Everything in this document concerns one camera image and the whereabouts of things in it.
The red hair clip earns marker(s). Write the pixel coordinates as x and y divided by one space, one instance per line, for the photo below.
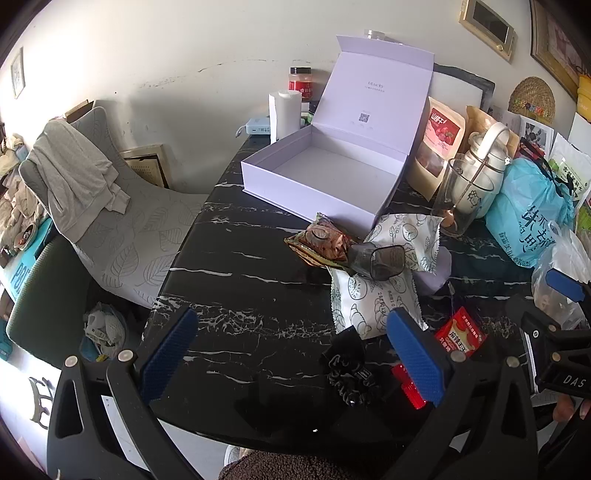
408 387

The white teapot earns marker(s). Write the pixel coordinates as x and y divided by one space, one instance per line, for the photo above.
487 147

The white paper towel roll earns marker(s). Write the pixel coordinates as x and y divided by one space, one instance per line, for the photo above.
286 115

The white power bank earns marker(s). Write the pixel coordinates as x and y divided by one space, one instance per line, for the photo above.
256 128

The red-label dried fruit pouch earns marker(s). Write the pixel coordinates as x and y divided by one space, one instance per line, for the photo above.
438 138

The black and white card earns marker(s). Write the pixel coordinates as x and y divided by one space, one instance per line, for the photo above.
538 131

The red snack packet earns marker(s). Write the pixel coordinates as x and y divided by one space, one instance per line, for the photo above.
459 334

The lavender sachet pouch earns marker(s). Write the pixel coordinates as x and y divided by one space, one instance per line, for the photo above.
438 272

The grey leaf-pattern chair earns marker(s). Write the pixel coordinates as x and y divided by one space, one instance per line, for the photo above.
152 230

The white green packet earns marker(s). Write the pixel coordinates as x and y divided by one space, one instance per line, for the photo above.
570 166

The dark wooden picture frame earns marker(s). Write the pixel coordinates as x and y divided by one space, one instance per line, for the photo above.
561 41

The red-lid sauce jar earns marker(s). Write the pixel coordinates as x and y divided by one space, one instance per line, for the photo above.
301 83

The white printed bread packet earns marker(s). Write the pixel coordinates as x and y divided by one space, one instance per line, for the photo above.
369 304
408 240

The brown paper pouch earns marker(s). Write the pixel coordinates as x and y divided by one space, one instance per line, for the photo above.
480 122

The green chair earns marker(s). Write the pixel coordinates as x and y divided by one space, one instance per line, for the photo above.
46 300

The trash bin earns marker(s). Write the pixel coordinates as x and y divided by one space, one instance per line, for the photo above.
104 330

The clear plastic bag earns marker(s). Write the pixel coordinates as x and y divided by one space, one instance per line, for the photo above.
558 258

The grey garment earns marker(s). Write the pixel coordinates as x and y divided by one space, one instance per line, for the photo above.
74 175

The gold picture frame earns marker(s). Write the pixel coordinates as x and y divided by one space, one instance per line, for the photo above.
489 25

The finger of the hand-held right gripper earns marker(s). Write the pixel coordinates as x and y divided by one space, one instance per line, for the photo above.
549 341
565 285

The black polka-dot scrunchie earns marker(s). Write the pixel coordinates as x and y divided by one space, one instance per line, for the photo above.
353 383

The green bottle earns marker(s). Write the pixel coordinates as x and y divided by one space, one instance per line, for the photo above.
309 113

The clear glass cup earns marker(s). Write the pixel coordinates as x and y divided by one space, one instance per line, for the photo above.
461 198

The wooden frame panel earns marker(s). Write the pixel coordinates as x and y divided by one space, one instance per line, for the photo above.
147 164

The blue plastic bag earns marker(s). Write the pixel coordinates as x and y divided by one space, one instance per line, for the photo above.
526 212

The small wall picture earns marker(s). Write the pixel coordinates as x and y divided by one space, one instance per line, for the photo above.
17 73

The brown fuzzy cloth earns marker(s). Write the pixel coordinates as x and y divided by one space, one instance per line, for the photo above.
300 466

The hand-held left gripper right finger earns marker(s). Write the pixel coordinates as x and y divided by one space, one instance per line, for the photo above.
415 360

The lavender gift box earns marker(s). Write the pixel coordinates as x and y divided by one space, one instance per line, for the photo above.
332 184

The brown cereal packet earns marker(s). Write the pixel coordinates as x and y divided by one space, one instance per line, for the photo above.
323 242

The smoky grey plastic cup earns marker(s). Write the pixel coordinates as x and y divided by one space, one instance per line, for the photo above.
378 265

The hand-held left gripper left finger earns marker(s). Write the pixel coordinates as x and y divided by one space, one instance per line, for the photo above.
168 355

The woven straw fan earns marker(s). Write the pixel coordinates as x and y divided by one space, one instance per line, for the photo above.
533 97

